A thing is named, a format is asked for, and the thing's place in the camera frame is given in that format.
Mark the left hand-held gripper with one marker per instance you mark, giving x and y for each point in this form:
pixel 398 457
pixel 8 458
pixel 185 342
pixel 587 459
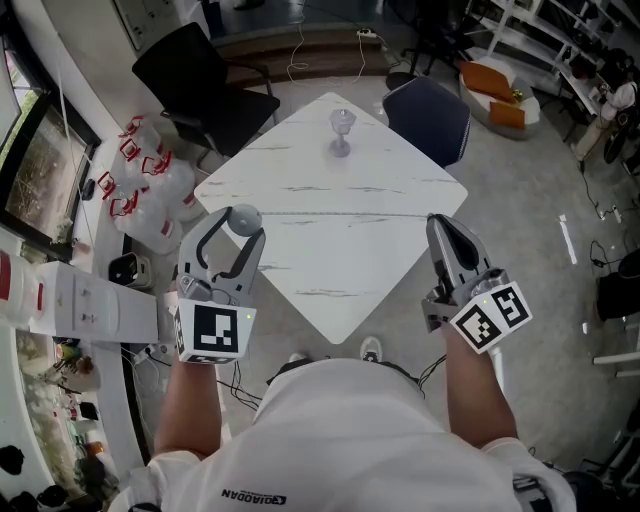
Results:
pixel 215 330

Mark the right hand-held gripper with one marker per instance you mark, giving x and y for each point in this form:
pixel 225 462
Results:
pixel 490 320

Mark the person's left forearm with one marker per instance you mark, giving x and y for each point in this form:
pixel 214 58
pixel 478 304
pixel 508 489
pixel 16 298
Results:
pixel 192 410

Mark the person's right forearm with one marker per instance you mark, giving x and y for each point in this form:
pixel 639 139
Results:
pixel 475 395

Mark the clear plastic water jug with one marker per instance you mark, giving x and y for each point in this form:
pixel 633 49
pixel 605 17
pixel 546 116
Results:
pixel 147 227
pixel 131 150
pixel 107 184
pixel 17 290
pixel 175 187
pixel 140 132

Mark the small cream black appliance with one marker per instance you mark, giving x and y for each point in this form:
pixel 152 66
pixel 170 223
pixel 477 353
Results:
pixel 129 270

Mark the white water dispenser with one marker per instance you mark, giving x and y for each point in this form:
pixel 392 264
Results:
pixel 120 310

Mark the white power strip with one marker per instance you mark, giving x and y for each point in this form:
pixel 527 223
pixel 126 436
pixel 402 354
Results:
pixel 150 352
pixel 366 33

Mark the person's right white shoe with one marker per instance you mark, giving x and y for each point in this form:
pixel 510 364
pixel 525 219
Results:
pixel 371 349

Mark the person's white shoe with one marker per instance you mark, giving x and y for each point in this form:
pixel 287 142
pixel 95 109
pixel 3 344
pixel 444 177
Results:
pixel 298 357
pixel 371 349

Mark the person's left white shoe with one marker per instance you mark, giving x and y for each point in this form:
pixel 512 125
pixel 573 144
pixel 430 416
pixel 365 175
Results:
pixel 298 357

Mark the person's black shorts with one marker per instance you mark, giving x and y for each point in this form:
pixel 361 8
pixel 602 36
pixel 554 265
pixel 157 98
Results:
pixel 285 370

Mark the dark blue chair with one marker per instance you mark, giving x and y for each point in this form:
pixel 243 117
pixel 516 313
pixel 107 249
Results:
pixel 425 120

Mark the black oval device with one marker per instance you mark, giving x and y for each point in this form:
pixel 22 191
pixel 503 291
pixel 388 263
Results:
pixel 88 188

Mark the orange cushion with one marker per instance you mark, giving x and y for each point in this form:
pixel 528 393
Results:
pixel 482 77
pixel 507 114

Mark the black bag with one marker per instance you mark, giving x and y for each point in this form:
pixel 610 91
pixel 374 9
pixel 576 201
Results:
pixel 617 295

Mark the black mesh office chair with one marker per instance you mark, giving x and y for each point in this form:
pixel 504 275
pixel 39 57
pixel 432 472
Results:
pixel 200 90

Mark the white lounge seat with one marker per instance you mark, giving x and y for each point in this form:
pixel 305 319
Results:
pixel 530 106

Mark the grey lantern-shaped ornament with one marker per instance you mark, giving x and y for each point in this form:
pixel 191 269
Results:
pixel 341 132

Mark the white curved counter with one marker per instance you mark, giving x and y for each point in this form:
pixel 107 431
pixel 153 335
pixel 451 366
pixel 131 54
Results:
pixel 112 400

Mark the black framed window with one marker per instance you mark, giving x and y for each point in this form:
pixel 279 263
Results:
pixel 40 170

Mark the person's white t-shirt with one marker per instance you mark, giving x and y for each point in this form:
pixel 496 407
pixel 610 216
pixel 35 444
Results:
pixel 340 440

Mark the white shelving unit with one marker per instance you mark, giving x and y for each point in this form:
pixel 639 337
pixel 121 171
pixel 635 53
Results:
pixel 540 35

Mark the white locker cabinet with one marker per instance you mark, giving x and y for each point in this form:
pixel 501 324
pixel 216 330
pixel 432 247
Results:
pixel 145 20

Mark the black cap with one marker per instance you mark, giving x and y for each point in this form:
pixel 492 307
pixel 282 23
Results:
pixel 10 457
pixel 22 501
pixel 50 495

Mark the white desk frame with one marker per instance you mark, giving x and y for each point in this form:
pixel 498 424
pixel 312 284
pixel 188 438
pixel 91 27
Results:
pixel 617 358

